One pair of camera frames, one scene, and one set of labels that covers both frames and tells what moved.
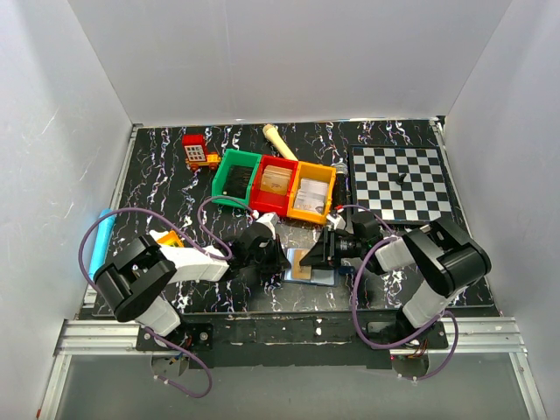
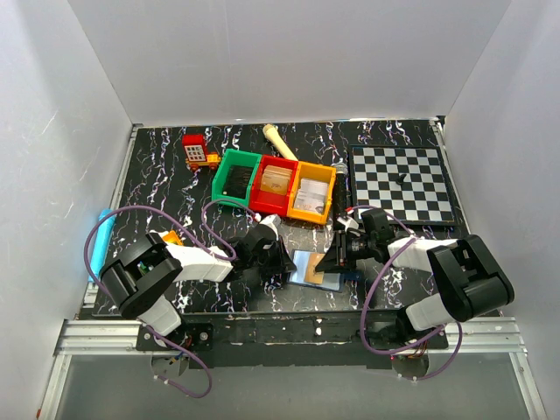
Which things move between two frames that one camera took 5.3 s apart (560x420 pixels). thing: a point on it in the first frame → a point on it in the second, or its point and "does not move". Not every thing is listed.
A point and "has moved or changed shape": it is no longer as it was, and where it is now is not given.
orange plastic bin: [314, 172] does not move
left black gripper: [279, 262] does not move
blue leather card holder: [305, 274] has moved or changed shape
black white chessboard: [402, 185] does not move
